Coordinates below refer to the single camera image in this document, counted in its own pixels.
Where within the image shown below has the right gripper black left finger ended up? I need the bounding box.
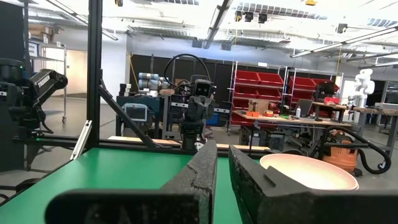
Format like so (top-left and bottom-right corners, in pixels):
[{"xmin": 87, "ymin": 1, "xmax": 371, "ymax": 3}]
[{"xmin": 45, "ymin": 139, "xmax": 218, "ymax": 224}]

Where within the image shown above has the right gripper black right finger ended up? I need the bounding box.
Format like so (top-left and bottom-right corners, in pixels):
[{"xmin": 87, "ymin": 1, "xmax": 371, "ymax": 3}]
[{"xmin": 228, "ymin": 144, "xmax": 398, "ymax": 224}]

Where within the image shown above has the red bin shelf rack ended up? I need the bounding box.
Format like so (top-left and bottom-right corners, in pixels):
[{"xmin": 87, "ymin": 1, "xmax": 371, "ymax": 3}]
[
  {"xmin": 229, "ymin": 61, "xmax": 287, "ymax": 127},
  {"xmin": 284, "ymin": 68, "xmax": 345, "ymax": 110}
]

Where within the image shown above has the dark blue equipment cart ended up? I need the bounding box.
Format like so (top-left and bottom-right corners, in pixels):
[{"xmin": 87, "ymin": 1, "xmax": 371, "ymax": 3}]
[{"xmin": 116, "ymin": 94, "xmax": 166, "ymax": 138}]

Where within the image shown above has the light wooden board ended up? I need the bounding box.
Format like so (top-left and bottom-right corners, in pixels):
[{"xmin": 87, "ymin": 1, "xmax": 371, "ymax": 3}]
[{"xmin": 108, "ymin": 136, "xmax": 271, "ymax": 152}]

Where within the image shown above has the cardboard box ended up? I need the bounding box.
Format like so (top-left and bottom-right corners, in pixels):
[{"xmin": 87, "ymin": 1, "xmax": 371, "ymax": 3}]
[{"xmin": 248, "ymin": 98, "xmax": 272, "ymax": 113}]

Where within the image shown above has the grey teach pendant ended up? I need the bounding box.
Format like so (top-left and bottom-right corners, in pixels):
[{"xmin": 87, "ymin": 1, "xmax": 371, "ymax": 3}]
[{"xmin": 122, "ymin": 103, "xmax": 149, "ymax": 123}]

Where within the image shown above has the orange shop vacuum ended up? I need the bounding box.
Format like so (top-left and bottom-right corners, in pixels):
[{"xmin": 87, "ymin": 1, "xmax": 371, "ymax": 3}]
[{"xmin": 322, "ymin": 130, "xmax": 363, "ymax": 177}]

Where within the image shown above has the wooden top workbench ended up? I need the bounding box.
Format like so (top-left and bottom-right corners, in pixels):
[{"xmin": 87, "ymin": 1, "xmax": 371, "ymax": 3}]
[{"xmin": 233, "ymin": 110, "xmax": 353, "ymax": 147}]

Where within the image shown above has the silver aluminium bar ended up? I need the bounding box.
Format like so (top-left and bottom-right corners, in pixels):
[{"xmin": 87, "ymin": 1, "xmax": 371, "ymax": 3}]
[{"xmin": 70, "ymin": 119, "xmax": 93, "ymax": 161}]

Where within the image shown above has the black office chair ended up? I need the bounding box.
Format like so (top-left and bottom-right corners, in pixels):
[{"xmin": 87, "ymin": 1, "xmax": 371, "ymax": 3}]
[{"xmin": 292, "ymin": 98, "xmax": 315, "ymax": 118}]

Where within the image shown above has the black desktop machine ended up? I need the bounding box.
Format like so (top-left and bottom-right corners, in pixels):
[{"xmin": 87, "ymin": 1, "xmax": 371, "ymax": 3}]
[{"xmin": 315, "ymin": 80, "xmax": 337, "ymax": 101}]

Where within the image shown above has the grey work table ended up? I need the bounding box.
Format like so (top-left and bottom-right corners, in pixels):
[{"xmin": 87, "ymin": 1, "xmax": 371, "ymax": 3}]
[{"xmin": 353, "ymin": 105, "xmax": 398, "ymax": 157}]

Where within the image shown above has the white robot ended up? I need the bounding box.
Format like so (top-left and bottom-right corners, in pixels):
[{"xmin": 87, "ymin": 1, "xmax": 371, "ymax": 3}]
[{"xmin": 353, "ymin": 68, "xmax": 376, "ymax": 108}]

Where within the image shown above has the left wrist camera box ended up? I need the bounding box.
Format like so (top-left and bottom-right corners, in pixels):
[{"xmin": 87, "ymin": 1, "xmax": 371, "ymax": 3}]
[{"xmin": 192, "ymin": 78, "xmax": 216, "ymax": 97}]

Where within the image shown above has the black partition wall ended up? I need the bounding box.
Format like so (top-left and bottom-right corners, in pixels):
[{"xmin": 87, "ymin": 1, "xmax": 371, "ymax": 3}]
[{"xmin": 129, "ymin": 54, "xmax": 318, "ymax": 103}]

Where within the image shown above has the black looped camera cable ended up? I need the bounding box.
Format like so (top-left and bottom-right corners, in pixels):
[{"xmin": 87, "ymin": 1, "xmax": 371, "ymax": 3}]
[{"xmin": 164, "ymin": 54, "xmax": 213, "ymax": 94}]

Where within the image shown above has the black vacuum hose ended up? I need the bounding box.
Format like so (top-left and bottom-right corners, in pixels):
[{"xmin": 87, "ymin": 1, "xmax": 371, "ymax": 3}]
[{"xmin": 323, "ymin": 125, "xmax": 392, "ymax": 175}]

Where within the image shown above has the black aluminium station frame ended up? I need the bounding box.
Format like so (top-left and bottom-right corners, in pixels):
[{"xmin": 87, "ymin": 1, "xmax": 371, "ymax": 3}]
[{"xmin": 12, "ymin": 0, "xmax": 271, "ymax": 155}]

